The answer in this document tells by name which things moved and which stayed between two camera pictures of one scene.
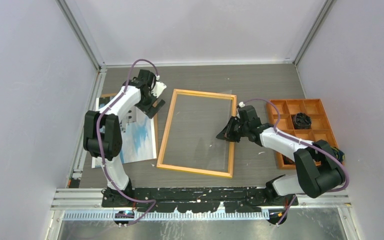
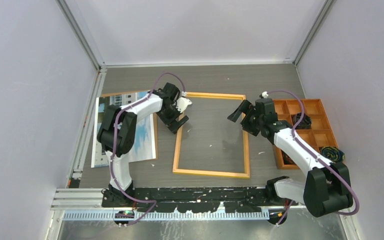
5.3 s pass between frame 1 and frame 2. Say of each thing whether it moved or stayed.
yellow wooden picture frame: moved
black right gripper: moved
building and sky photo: stayed
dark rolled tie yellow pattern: stayed
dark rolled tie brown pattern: stayed
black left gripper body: moved
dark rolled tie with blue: stayed
